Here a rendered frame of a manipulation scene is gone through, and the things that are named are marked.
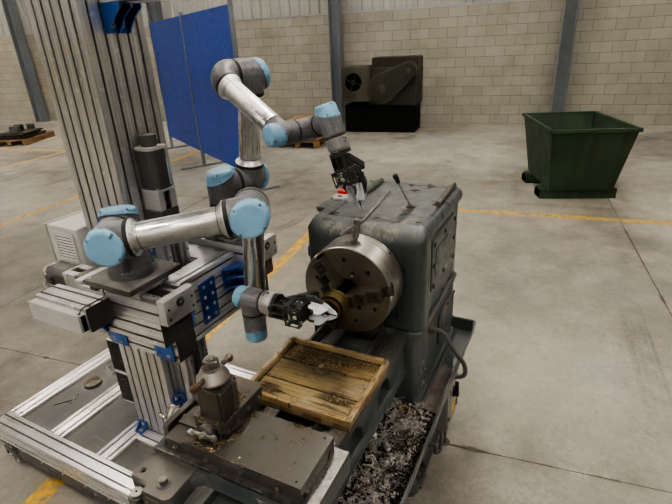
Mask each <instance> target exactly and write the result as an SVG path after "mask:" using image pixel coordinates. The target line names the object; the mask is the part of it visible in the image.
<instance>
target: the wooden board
mask: <svg viewBox="0 0 672 504"><path fill-rule="evenodd" d="M291 339H292V340H291ZM291 339H290V340H289V341H288V342H289V343H288V342H287V343H286V344H285V345H283V346H282V347H281V348H280V349H279V350H278V351H277V352H276V353H275V354H274V355H273V357H272V358H273V359H272V358H271V359H270V360H269V361H270V362H269V361H267V362H266V363H265V364H264V365H263V366H262V368H261V369H260V370H259V371H258V372H257V373H256V374H255V375H254V376H253V377H252V378H251V379H250V380H253V381H256V382H260V385H262V386H261V387H262V389H263V390H262V397H261V399H260V400H259V401H258V402H257V403H259V404H262V405H265V406H268V407H271V408H274V409H277V410H280V411H283V412H286V413H289V414H292V415H295V416H298V417H301V418H304V419H307V420H310V421H313V422H316V423H319V424H322V425H325V426H328V427H331V428H334V429H338V430H341V431H344V432H347V433H351V432H352V430H353V429H354V427H355V425H356V424H357V422H358V420H359V419H360V417H361V415H362V414H363V412H364V410H365V409H366V407H367V405H368V404H369V402H370V401H371V399H372V397H373V396H374V394H375V392H376V391H377V389H378V386H379V385H380V383H381V382H382V380H383V378H384V377H385V375H386V373H387V372H388V370H389V360H388V359H386V360H385V359H383V358H380V357H376V356H372V355H367V354H363V353H358V352H356V351H352V350H347V349H343V348H338V347H334V346H331V345H328V344H324V343H320V342H316V341H312V340H311V341H310V340H308V339H302V338H299V337H295V336H292V337H291ZM296 345H298V347H297V350H298V351H296V350H295V347H296ZM294 346H295V347H294ZM301 346H302V347H301ZM304 346H305V347H306V348H305V347H304ZM299 347H301V348H302V349H301V348H299ZM303 347H304V348H303ZM309 347H310V348H309ZM290 348H291V349H292V348H293V349H292V350H294V352H292V353H291V355H288V354H289V353H290V352H291V351H292V350H291V349H290ZM313 348H314V349H313ZM336 348H337V349H336ZM303 349H304V350H305V351H304V350H303ZM306 349H307V350H306ZM310 349H311V351H312V352H311V351H310ZM312 349H313V350H314V351H315V352H314V351H313V350H312ZM315 349H316V350H315ZM302 350H303V352H302ZM289 351H290V352H289ZM307 351H309V352H308V353H307ZM287 352H288V353H287ZM319 352H320V353H319ZM294 353H298V354H294ZM303 353H304V355H303ZM322 353H323V354H324V355H323V354H322ZM328 353H331V354H328ZM301 354H302V355H301ZM306 354H307V356H308V355H309V357H311V356H312V357H313V356H315V357H316V358H315V357H314V358H312V357H311V359H308V360H306V358H308V357H307V356H305V355H306ZM310 354H312V355H310ZM320 354H321V355H320ZM284 355H286V356H284ZM300 355H301V356H300ZM335 355H336V356H335ZM337 355H338V357H337ZM291 356H293V357H294V358H293V357H291ZM297 356H299V357H297ZM319 356H321V357H319ZM332 356H335V357H332ZM341 356H342V357H341ZM345 356H346V357H345ZM296 357H297V358H296ZM303 357H304V359H302V358H303ZM339 357H341V358H339ZM281 358H282V359H283V358H285V359H283V360H282V359H281ZM300 358H301V359H300ZM320 358H324V359H320ZM342 358H343V359H342ZM344 358H345V359H344ZM346 358H347V359H346ZM348 358H349V359H351V360H348ZM315 359H316V361H315ZM319 359H320V360H319ZM329 359H330V360H329ZM337 359H338V360H337ZM353 359H355V360H356V361H354V362H353ZM288 360H289V361H288ZM296 360H297V361H299V362H297V361H296ZM302 360H303V361H302ZM309 360H311V361H309ZM312 360H313V361H312ZM324 360H325V361H324ZM300 361H301V362H300ZM304 361H305V362H304ZM320 361H322V363H321V362H320ZM328 361H329V362H328ZM340 361H342V362H340ZM351 361H352V362H353V363H352V362H351ZM293 362H294V363H293ZM306 362H307V363H310V364H308V365H307V364H306ZM317 362H318V363H317ZM324 362H325V363H328V365H327V364H325V363H324ZM333 362H334V363H333ZM337 362H338V363H337ZM339 362H340V363H339ZM357 362H358V363H357ZM276 363H277V364H276ZM296 363H297V364H296ZM319 363H321V364H320V365H317V364H319ZM329 363H330V364H331V365H330V364H329ZM335 363H336V364H335ZM343 363H344V364H343ZM364 363H365V364H364ZM372 363H373V364H372ZM332 364H333V365H335V366H333V365H332ZM338 364H339V365H340V364H341V365H340V366H339V365H338ZM360 364H362V365H360ZM363 364H364V365H363ZM374 364H375V365H374ZM293 365H294V366H293ZM345 365H346V367H345ZM367 365H368V366H369V367H370V366H371V365H374V366H373V367H372V368H375V370H373V369H371V367H370V368H369V367H368V366H367ZM377 365H378V366H379V365H380V366H379V367H380V368H379V370H378V366H377ZM284 366H288V367H284ZM296 366H297V367H296ZM336 366H338V367H336ZM353 366H354V367H353ZM366 366H367V367H366ZM278 367H279V368H278ZM332 367H333V368H332ZM335 367H336V368H335ZM352 367H353V368H352ZM355 367H356V368H355ZM307 368H308V369H307ZM345 368H347V369H348V370H347V369H345ZM362 368H363V369H362ZM364 368H365V369H364ZM367 368H369V371H371V370H372V371H371V372H373V373H369V371H368V369H367ZM331 369H332V370H331ZM349 369H350V370H351V369H353V370H351V371H349ZM356 369H357V370H356ZM360 369H362V370H360ZM380 369H381V370H380ZM271 370H272V371H271ZM377 370H378V371H377ZM259 372H260V373H259ZM268 372H269V374H270V373H271V374H270V375H268ZM275 372H276V373H275ZM343 372H346V373H347V374H346V373H343ZM357 373H358V374H357ZM367 373H368V374H367ZM350 374H351V375H350ZM274 375H275V376H274ZM353 375H354V377H353ZM355 376H356V378H355ZM359 376H360V377H359ZM263 377H264V378H263ZM267 377H268V378H267ZM271 377H272V378H271ZM364 377H365V378H367V379H365V378H364ZM358 378H359V379H358ZM370 378H371V379H370ZM361 379H363V380H361ZM287 380H288V381H289V382H288V381H287ZM369 380H370V381H369ZM285 381H286V382H285ZM366 381H368V382H366ZM264 382H265V383H266V384H264ZM291 382H292V383H291ZM350 382H352V384H351V383H350ZM290 383H291V384H290ZM278 384H279V385H280V386H279V385H278ZM271 385H272V386H271ZM363 385H365V386H363ZM359 386H360V387H359ZM277 387H278V388H277ZM339 387H340V388H339ZM276 388H277V389H276ZM363 388H367V389H363ZM331 389H332V391H331ZM267 390H270V391H267ZM329 390H330V391H329ZM265 391H266V392H265ZM343 391H344V392H345V393H344V392H343ZM364 391H365V392H364ZM368 391H369V392H368ZM279 392H282V393H279ZM336 392H337V394H336ZM340 392H341V393H342V394H341V393H340ZM356 392H357V393H356ZM264 393H265V394H264ZM269 393H270V394H269ZM359 393H360V394H359ZM273 394H274V395H273ZM338 394H339V395H338ZM345 394H346V395H345ZM327 395H328V396H327ZM333 395H334V396H335V397H334V396H333ZM340 395H341V396H340ZM343 396H345V397H343ZM275 397H278V399H277V398H275ZM331 397H332V398H333V397H334V398H333V399H332V398H331ZM346 397H347V400H346V404H345V399H346ZM349 397H350V398H349ZM363 397H364V398H363ZM326 398H328V399H326ZM335 398H336V399H338V400H340V401H339V402H338V403H337V402H336V403H334V401H338V400H335ZM356 398H357V400H358V399H359V400H358V401H355V399H356ZM343 399H344V400H343ZM349 399H350V401H348V400H349ZM353 399H354V400H353ZM330 400H331V401H330ZM352 401H353V402H352ZM359 401H360V402H359ZM324 402H325V404H323V403H324ZM355 402H356V404H355ZM340 403H341V404H340ZM328 404H329V405H328ZM330 405H331V407H330ZM353 405H354V407H353V408H354V409H352V406H353ZM357 406H358V407H357ZM323 407H324V408H323ZM356 407H357V408H356ZM349 408H351V409H350V410H351V411H352V412H351V411H350V410H349ZM317 409H318V410H317ZM332 409H333V411H332ZM341 411H342V412H344V414H343V413H342V412H341ZM320 412H321V413H320ZM345 412H346V413H345ZM348 412H349V413H350V412H351V414H348ZM338 414H339V416H338ZM342 415H343V416H342ZM345 415H348V416H345ZM350 420H351V421H350ZM349 421H350V422H349Z"/></svg>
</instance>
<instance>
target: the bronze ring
mask: <svg viewBox="0 0 672 504"><path fill-rule="evenodd" d="M345 295H346V294H345V293H344V292H342V291H340V290H333V289H332V290H328V291H326V292H325V293H324V295H323V297H322V298H321V300H323V301H324V302H325V303H326V304H328V305H329V306H330V307H331V308H332V309H333V310H334V311H335V312H337V314H338V317H337V318H335V319H333V320H330V321H326V322H329V323H331V322H334V321H336V320H337V319H339V318H340V317H341V316H342V315H344V314H346V313H347V311H348V309H349V302H348V299H347V298H346V296H345Z"/></svg>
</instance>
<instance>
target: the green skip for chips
mask: <svg viewBox="0 0 672 504"><path fill-rule="evenodd" d="M522 116H523V117H525V130H526V144H527V158H528V170H529V171H524V172H523V173H522V178H521V179H522V180H523V181H524V182H525V183H542V184H543V185H536V187H535V190H534V194H535V195H536V196H537V197H538V198H539V199H567V198H616V193H617V188H616V187H614V186H615V184H616V182H617V179H618V177H619V175H620V173H621V171H622V168H623V166H624V164H625V162H626V160H627V158H628V155H629V153H630V151H631V149H632V147H633V145H634V142H635V140H636V138H637V136H638V134H639V132H643V130H644V128H642V127H639V126H636V125H634V124H631V123H628V122H626V121H623V120H620V119H617V118H615V117H612V116H609V115H607V114H604V113H601V112H599V111H573V112H538V113H522Z"/></svg>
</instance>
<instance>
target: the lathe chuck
mask: <svg viewBox="0 0 672 504"><path fill-rule="evenodd" d="M350 242H353V237H344V238H340V239H337V240H335V241H333V242H331V243H330V244H328V245H327V246H326V247H325V248H323V249H322V250H321V251H320V252H319V253H318V254H316V255H315V256H314V257H313V258H312V259H311V261H310V263H309V265H308V267H307V270H306V276H305V282H306V289H307V291H310V290H314V289H315V290H317V291H318V292H319V296H320V299H321V298H322V297H323V295H324V294H323V292H322V291H321V290H320V289H321V288H322V287H323V286H322V284H321V283H320V282H319V280H318V278H319V277H320V275H319V274H318V273H317V271H316V270H315V269H314V267H313V266H312V265H313V264H315V263H316V262H317V261H318V260H317V259H316V256H317V255H319V254H320V253H322V252H323V253H324V254H325V256H326V257H327V258H328V259H329V261H330V262H331V263H332V265H333V266H334V267H335V269H336V270H337V271H338V273H339V274H340V275H341V277H342V278H345V279H344V282H343V283H342V284H341V285H340V286H339V287H338V288H337V289H336V290H340V291H342V292H344V293H345V294H347V293H348V292H349V291H350V290H351V289H352V288H351V287H350V286H349V285H348V284H347V282H346V278H347V279H350V280H351V281H353V282H354V283H355V284H356V285H357V286H373V287H390V283H391V287H392V293H393V294H392V296H390V298H389V297H385V298H384V300H383V301H382V302H381V303H367V304H366V306H359V305H357V306H356V307H355V308H349V309H348V311H347V313H346V314H344V315H343V316H342V319H341V322H340V324H339V328H342V329H344V330H348V331H354V332H363V331H368V330H371V329H374V328H376V327H377V326H379V325H380V324H381V323H382V322H383V321H384V320H385V319H386V317H387V316H388V314H389V313H390V312H391V310H392V309H393V308H394V306H395V305H396V303H397V301H398V298H399V295H400V279H399V275H398V272H397V269H396V267H395V265H394V263H393V262H392V260H391V259H390V258H389V256H388V255H387V254H386V253H385V252H384V251H383V250H382V249H380V248H379V247H378V246H376V245H375V244H373V243H371V242H369V241H367V240H364V239H361V238H358V239H357V242H359V243H360V245H357V246H355V245H351V244H350Z"/></svg>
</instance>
